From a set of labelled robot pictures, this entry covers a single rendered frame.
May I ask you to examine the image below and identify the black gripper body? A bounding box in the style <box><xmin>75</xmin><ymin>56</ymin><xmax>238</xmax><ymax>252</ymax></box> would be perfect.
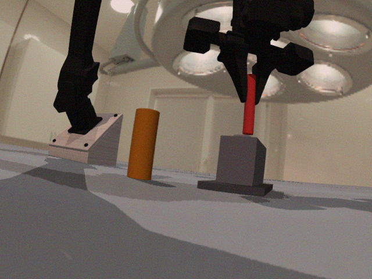
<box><xmin>183</xmin><ymin>0</ymin><xmax>314</xmax><ymax>76</ymax></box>

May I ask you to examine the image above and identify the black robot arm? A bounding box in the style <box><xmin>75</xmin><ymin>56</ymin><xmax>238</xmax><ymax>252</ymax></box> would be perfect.
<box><xmin>53</xmin><ymin>0</ymin><xmax>314</xmax><ymax>135</ymax></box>

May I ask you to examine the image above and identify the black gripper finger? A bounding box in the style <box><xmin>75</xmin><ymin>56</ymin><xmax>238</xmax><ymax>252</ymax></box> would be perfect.
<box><xmin>252</xmin><ymin>51</ymin><xmax>286</xmax><ymax>105</ymax></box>
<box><xmin>217</xmin><ymin>40</ymin><xmax>250</xmax><ymax>103</ymax></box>

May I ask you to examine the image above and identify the orange cylinder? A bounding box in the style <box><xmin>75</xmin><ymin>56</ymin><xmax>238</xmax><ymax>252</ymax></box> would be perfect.
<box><xmin>127</xmin><ymin>108</ymin><xmax>160</xmax><ymax>180</ymax></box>

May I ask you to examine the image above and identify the red peg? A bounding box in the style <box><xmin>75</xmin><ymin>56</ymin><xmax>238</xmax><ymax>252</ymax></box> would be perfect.
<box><xmin>242</xmin><ymin>74</ymin><xmax>256</xmax><ymax>135</ymax></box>

